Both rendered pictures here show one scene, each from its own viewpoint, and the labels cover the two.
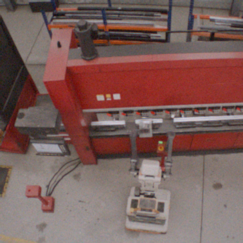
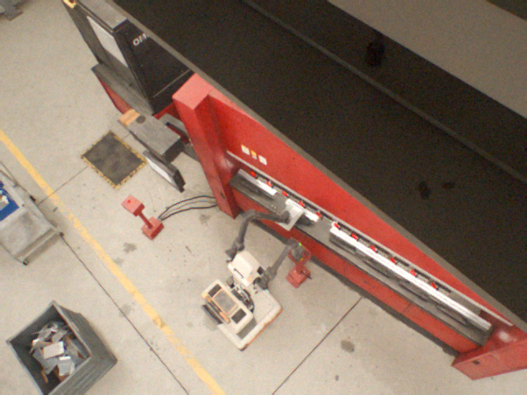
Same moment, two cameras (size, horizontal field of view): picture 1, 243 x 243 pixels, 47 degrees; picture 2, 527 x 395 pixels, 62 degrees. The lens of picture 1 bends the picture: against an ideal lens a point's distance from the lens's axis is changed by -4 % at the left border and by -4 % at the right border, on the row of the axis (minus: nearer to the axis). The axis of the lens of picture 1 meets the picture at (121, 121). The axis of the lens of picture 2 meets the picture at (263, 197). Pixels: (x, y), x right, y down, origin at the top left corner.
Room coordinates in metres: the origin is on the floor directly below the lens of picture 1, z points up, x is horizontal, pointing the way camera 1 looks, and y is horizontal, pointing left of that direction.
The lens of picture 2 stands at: (0.52, -1.33, 5.15)
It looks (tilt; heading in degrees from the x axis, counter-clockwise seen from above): 63 degrees down; 39
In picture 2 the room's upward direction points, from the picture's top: 11 degrees counter-clockwise
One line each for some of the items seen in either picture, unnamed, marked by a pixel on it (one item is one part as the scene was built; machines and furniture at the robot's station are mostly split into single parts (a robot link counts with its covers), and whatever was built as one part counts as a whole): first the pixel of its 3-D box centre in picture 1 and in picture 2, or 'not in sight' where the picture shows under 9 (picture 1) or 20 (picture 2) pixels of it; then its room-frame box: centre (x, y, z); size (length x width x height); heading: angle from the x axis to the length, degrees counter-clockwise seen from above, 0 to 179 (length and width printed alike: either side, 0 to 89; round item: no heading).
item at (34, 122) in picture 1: (46, 135); (165, 155); (1.92, 0.97, 1.53); 0.51 x 0.25 x 0.85; 78
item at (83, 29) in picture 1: (92, 37); not in sight; (2.44, 0.17, 2.53); 0.33 x 0.25 x 0.47; 82
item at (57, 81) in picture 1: (78, 107); (234, 143); (2.54, 0.60, 1.15); 0.85 x 0.25 x 2.30; 172
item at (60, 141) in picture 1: (51, 145); (165, 169); (1.83, 0.94, 1.42); 0.45 x 0.12 x 0.36; 78
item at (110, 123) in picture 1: (108, 124); (256, 183); (2.31, 0.20, 0.92); 0.50 x 0.06 x 0.10; 82
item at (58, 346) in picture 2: not in sight; (66, 352); (-0.20, 1.24, 0.36); 0.80 x 0.60 x 0.72; 74
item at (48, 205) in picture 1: (40, 198); (142, 216); (1.50, 1.42, 0.41); 0.25 x 0.20 x 0.83; 172
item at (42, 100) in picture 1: (57, 122); not in sight; (2.79, 1.10, 0.50); 0.50 x 0.50 x 1.00; 82
